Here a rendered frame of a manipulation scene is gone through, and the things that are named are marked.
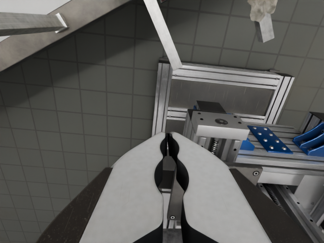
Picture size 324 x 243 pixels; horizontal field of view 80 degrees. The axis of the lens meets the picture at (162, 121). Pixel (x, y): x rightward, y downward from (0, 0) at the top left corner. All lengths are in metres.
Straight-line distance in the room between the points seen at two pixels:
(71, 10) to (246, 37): 1.11
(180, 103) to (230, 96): 0.33
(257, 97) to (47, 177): 1.97
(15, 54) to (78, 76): 0.75
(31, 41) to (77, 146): 1.19
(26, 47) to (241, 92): 1.16
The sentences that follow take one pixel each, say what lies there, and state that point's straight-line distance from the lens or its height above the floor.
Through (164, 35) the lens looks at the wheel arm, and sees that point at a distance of 0.58.
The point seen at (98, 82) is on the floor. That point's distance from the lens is 1.55.
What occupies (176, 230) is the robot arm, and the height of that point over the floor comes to 1.17.
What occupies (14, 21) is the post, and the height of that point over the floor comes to 0.95.
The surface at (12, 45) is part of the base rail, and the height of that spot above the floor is 0.70.
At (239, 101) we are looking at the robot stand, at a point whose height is 0.21.
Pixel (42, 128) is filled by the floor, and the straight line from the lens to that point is 1.91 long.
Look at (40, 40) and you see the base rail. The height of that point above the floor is 0.70.
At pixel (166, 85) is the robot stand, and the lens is 1.25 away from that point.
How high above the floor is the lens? 1.42
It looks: 63 degrees down
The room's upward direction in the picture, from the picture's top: 180 degrees clockwise
